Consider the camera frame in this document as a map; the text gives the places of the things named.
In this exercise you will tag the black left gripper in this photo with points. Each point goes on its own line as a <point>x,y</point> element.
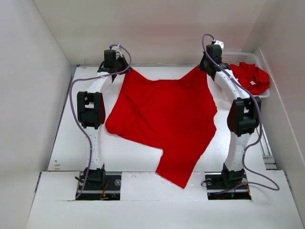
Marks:
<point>125,66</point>

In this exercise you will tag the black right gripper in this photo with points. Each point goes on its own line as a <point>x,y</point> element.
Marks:
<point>201,66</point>

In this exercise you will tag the red t-shirt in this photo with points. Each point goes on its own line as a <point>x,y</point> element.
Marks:
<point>176,116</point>

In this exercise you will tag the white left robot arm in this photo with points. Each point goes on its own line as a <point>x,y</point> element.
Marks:
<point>91,115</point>

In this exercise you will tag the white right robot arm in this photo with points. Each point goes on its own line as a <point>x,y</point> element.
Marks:
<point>242,120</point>

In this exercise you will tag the red t-shirts in basket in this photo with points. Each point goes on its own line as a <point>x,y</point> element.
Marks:
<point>251,77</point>

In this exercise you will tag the white plastic basket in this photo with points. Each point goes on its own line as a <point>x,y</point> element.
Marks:
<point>249,58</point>

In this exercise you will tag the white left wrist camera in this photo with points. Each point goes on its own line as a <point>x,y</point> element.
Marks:
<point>117,49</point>

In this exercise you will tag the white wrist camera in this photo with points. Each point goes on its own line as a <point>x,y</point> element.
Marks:
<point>117,49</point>
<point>217,42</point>

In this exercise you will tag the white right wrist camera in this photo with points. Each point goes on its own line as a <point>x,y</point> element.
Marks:
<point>217,42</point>

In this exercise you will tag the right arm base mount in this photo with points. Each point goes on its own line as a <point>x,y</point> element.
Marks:
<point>220,186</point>

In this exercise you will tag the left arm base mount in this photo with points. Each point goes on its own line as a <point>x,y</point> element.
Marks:
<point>107,188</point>

